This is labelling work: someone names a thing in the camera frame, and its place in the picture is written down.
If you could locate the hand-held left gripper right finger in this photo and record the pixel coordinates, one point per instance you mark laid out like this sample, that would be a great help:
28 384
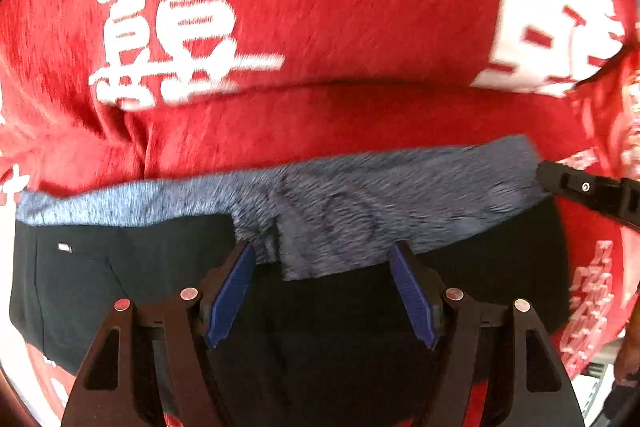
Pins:
415 302

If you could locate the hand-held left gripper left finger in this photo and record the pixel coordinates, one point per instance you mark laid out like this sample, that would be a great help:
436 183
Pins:
232 297

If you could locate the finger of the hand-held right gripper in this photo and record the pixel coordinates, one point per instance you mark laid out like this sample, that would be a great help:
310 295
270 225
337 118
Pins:
585 189

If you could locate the black pants with blue trim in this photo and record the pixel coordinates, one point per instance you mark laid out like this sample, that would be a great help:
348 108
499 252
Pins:
325 207

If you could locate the red embroidered pillow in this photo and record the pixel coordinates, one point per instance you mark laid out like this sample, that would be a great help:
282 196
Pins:
620 117

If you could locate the red printed blanket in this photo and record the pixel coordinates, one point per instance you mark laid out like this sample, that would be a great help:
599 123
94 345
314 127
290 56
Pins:
325 7

